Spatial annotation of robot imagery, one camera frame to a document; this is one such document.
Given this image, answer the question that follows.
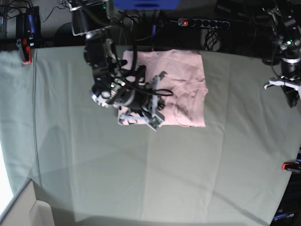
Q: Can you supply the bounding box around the pink t-shirt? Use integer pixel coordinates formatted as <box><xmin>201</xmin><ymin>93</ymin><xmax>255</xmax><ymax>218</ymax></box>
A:
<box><xmin>117</xmin><ymin>48</ymin><xmax>209</xmax><ymax>128</ymax></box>

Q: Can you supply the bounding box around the red black clamp middle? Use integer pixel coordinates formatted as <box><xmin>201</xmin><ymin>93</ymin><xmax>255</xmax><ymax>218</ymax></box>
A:
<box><xmin>150</xmin><ymin>24</ymin><xmax>157</xmax><ymax>51</ymax></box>

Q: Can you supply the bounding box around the white cardboard box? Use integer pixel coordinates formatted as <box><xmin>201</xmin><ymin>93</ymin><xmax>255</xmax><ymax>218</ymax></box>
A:
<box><xmin>0</xmin><ymin>179</ymin><xmax>55</xmax><ymax>226</ymax></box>

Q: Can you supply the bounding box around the black round stool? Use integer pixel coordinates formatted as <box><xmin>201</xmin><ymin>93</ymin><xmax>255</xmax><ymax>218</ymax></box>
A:
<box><xmin>54</xmin><ymin>22</ymin><xmax>75</xmax><ymax>47</ymax></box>

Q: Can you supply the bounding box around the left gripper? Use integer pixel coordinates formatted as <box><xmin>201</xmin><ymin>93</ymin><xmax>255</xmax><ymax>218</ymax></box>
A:
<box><xmin>281</xmin><ymin>57</ymin><xmax>301</xmax><ymax>108</ymax></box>

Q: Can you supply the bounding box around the red black clamp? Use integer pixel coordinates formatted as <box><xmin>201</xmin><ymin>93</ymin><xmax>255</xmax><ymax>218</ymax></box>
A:
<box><xmin>281</xmin><ymin>152</ymin><xmax>301</xmax><ymax>174</ymax></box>
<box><xmin>16</xmin><ymin>13</ymin><xmax>34</xmax><ymax>65</ymax></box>
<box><xmin>150</xmin><ymin>24</ymin><xmax>157</xmax><ymax>51</ymax></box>

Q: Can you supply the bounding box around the blue plastic box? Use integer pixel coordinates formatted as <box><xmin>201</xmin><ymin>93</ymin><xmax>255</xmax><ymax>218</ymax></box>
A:
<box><xmin>113</xmin><ymin>0</ymin><xmax>180</xmax><ymax>10</ymax></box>

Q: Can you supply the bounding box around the white cable on floor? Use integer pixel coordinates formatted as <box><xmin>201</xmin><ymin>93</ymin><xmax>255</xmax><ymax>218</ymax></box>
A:
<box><xmin>117</xmin><ymin>14</ymin><xmax>153</xmax><ymax>46</ymax></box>

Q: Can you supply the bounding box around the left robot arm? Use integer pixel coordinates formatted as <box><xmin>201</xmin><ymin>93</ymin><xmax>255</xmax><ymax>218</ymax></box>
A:
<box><xmin>263</xmin><ymin>0</ymin><xmax>301</xmax><ymax>108</ymax></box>

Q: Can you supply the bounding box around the red black clamp right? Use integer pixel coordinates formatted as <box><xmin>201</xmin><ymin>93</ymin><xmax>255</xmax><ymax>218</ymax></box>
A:
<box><xmin>281</xmin><ymin>152</ymin><xmax>301</xmax><ymax>174</ymax></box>

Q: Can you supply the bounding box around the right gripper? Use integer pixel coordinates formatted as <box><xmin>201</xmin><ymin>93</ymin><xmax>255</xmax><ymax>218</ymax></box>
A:
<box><xmin>122</xmin><ymin>89</ymin><xmax>166</xmax><ymax>112</ymax></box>

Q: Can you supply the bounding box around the red black clamp left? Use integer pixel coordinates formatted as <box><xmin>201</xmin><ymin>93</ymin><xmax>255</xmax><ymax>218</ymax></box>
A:
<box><xmin>16</xmin><ymin>13</ymin><xmax>34</xmax><ymax>65</ymax></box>

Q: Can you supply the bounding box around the black power strip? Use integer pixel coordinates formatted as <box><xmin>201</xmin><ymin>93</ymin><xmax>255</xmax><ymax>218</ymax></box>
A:
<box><xmin>177</xmin><ymin>18</ymin><xmax>230</xmax><ymax>30</ymax></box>

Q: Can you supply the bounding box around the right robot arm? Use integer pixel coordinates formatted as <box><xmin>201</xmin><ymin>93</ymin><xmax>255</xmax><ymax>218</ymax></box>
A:
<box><xmin>68</xmin><ymin>0</ymin><xmax>173</xmax><ymax>118</ymax></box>

